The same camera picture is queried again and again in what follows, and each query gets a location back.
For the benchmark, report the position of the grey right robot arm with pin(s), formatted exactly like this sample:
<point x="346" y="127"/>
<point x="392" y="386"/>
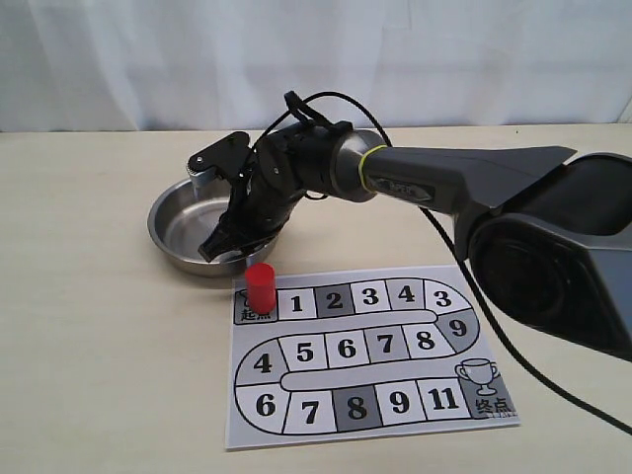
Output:
<point x="545" y="230"/>

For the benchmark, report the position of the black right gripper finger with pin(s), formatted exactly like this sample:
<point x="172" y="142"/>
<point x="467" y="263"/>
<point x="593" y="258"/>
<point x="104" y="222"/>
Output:
<point x="241" y="249"/>
<point x="214" y="245"/>

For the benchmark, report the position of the printed paper game board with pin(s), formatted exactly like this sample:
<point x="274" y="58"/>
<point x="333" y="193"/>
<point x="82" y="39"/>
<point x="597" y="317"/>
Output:
<point x="358" y="354"/>

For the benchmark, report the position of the red cylinder game piece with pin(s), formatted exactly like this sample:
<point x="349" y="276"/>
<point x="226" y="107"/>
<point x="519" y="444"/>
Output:
<point x="261" y="288"/>

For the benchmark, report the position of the round stainless steel bowl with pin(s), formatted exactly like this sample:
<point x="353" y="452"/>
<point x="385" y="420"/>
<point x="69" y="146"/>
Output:
<point x="180" y="219"/>

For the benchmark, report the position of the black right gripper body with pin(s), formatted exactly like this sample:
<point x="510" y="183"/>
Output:
<point x="290" y="162"/>

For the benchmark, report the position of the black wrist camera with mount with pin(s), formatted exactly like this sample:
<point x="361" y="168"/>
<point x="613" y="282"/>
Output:
<point x="223" y="159"/>

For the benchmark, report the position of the white cloth backdrop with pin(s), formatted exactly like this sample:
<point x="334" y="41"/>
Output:
<point x="140" y="65"/>

